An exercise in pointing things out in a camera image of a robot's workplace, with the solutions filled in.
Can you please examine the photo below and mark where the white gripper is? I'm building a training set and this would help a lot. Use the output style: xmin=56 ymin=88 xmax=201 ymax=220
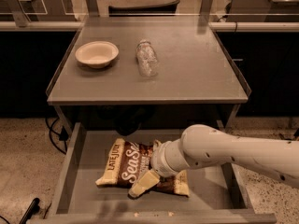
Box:
xmin=128 ymin=139 xmax=190 ymax=199

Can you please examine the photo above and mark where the brown chip bag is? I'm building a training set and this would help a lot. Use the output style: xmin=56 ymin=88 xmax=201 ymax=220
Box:
xmin=95 ymin=138 xmax=190 ymax=196

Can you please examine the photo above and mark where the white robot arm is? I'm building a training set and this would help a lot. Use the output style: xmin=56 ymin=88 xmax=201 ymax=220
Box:
xmin=129 ymin=124 xmax=299 ymax=198

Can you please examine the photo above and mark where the open grey top drawer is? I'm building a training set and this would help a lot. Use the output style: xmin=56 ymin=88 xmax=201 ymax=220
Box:
xmin=26 ymin=123 xmax=277 ymax=224

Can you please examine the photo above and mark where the grey counter cabinet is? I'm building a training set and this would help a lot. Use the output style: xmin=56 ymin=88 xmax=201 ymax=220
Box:
xmin=48 ymin=16 xmax=250 ymax=119

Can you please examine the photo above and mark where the clear plastic bottle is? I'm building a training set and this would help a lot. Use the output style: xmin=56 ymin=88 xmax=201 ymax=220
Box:
xmin=135 ymin=39 xmax=159 ymax=77

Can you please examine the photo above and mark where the white paper bowl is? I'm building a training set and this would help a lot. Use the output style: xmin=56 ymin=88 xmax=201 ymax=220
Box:
xmin=75 ymin=41 xmax=119 ymax=69

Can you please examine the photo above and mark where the black chair back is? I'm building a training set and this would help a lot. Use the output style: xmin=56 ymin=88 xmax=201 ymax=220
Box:
xmin=108 ymin=0 xmax=180 ymax=17

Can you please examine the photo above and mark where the black floor cable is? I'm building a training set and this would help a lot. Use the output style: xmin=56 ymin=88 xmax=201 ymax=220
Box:
xmin=45 ymin=117 xmax=69 ymax=156

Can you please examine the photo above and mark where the black handle bottom left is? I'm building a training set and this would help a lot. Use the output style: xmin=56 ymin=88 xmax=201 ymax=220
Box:
xmin=19 ymin=198 xmax=40 ymax=224

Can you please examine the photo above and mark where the white horizontal rail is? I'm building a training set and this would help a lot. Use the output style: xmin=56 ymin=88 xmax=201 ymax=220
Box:
xmin=0 ymin=21 xmax=299 ymax=33

